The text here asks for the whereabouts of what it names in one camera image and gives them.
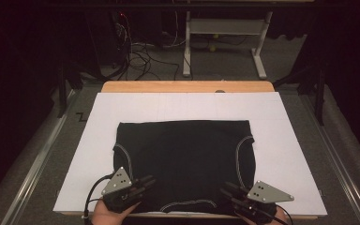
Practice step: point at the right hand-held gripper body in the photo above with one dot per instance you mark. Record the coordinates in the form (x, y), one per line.
(267, 193)

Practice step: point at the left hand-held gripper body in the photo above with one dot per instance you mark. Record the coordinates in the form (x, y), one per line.
(118, 184)

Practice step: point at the black knit vest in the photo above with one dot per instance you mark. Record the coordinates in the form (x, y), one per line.
(184, 156)

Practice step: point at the person's right hand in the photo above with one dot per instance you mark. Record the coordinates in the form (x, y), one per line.
(282, 218)

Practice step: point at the person's left hand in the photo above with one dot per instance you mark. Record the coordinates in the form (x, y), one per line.
(106, 217)

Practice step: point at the white paper sheet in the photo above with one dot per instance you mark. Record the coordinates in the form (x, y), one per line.
(106, 112)

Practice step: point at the black metal stand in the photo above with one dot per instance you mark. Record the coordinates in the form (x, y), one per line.
(319, 93)
(63, 90)

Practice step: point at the yellow tennis ball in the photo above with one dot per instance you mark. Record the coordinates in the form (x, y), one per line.
(212, 48)
(215, 36)

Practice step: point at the grey metal floor rail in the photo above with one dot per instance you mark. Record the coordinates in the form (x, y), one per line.
(37, 162)
(340, 165)

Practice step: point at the white metal table frame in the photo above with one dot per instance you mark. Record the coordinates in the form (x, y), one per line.
(225, 26)

